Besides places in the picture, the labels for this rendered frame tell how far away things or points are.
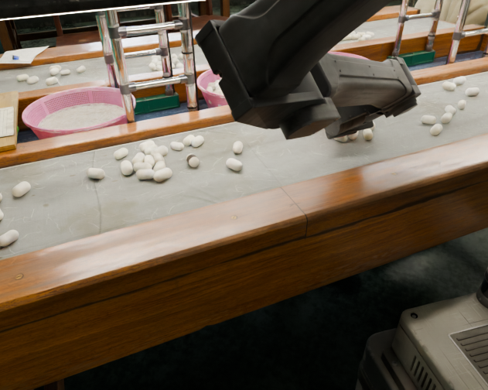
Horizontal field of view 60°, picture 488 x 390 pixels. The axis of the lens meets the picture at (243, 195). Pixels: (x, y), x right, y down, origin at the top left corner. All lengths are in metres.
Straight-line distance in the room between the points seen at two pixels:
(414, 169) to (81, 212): 0.60
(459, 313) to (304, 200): 0.44
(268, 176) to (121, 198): 0.28
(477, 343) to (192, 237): 0.59
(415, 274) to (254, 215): 1.16
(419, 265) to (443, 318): 0.83
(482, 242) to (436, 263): 0.26
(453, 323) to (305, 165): 0.43
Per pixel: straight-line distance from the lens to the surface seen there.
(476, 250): 1.96
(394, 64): 0.70
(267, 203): 0.70
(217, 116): 1.00
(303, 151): 0.90
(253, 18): 0.32
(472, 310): 1.02
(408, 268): 1.77
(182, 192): 0.78
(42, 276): 0.64
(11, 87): 1.44
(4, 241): 0.75
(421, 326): 0.95
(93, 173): 0.85
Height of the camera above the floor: 1.18
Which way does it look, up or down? 35 degrees down
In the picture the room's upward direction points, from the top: 1 degrees counter-clockwise
